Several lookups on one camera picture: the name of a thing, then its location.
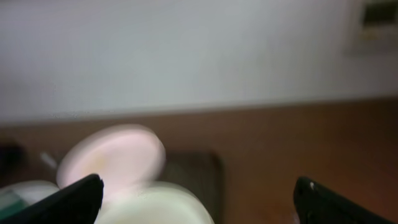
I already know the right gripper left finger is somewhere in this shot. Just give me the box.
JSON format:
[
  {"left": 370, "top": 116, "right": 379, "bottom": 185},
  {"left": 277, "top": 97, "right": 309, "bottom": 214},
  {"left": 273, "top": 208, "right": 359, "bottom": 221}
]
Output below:
[{"left": 1, "top": 174, "right": 104, "bottom": 224}]

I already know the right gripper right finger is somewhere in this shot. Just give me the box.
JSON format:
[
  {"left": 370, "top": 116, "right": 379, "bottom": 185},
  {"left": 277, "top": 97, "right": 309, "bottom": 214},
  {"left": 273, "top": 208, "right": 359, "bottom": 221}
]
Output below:
[{"left": 293, "top": 177, "right": 394, "bottom": 224}]

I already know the pinkish white plate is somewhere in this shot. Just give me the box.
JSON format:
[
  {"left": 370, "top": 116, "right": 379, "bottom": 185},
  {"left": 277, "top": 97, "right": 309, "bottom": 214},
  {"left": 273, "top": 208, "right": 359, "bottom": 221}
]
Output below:
[{"left": 56, "top": 124, "right": 165, "bottom": 202}]

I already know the light blue plate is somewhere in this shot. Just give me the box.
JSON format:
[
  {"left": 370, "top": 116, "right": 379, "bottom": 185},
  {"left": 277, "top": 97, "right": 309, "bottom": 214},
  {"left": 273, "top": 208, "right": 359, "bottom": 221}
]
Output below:
[{"left": 1, "top": 180, "right": 59, "bottom": 208}]

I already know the green yellow sponge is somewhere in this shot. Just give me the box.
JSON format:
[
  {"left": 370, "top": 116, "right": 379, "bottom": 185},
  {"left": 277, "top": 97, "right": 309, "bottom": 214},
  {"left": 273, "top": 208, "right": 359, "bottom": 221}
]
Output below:
[{"left": 0, "top": 191, "right": 29, "bottom": 219}]

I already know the large brown serving tray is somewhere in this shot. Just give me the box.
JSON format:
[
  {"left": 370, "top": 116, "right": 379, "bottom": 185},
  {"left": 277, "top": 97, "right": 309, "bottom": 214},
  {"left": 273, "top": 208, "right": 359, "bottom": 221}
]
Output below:
[{"left": 157, "top": 151, "right": 225, "bottom": 224}]

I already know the light green plate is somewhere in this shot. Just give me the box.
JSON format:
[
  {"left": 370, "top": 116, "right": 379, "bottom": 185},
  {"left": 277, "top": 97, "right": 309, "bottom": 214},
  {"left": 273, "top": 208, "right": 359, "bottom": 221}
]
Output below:
[{"left": 95, "top": 182, "right": 214, "bottom": 224}]

